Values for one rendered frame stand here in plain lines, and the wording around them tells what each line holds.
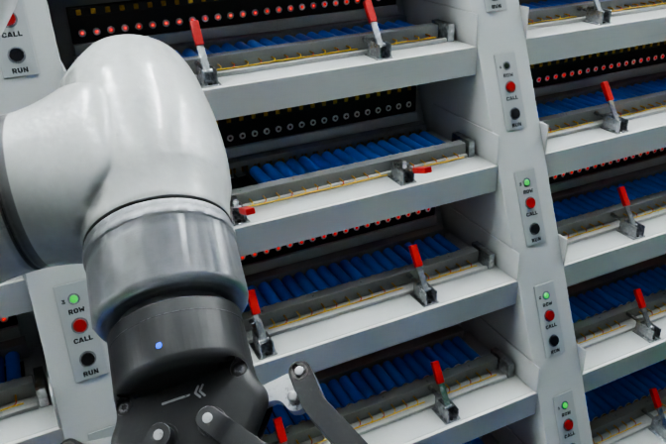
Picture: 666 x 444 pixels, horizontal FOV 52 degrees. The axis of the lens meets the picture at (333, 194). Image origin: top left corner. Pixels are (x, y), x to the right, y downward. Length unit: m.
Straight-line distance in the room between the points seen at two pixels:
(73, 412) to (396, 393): 0.49
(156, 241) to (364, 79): 0.68
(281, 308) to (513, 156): 0.44
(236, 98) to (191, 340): 0.62
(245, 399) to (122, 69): 0.22
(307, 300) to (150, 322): 0.69
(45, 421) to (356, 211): 0.49
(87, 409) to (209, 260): 0.59
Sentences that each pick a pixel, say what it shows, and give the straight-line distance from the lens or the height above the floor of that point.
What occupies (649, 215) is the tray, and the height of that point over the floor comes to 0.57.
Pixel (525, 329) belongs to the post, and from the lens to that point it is 1.18.
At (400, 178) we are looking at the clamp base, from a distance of 1.04.
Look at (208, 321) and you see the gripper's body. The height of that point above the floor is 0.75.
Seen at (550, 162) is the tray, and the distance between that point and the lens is 1.20.
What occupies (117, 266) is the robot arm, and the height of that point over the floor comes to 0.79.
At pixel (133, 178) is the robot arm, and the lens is 0.41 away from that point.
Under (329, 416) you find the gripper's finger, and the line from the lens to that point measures 0.36.
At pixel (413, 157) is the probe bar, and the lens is 1.09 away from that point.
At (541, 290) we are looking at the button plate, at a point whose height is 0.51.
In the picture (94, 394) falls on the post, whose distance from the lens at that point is 0.95.
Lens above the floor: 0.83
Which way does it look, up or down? 5 degrees down
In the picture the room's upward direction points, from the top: 11 degrees counter-clockwise
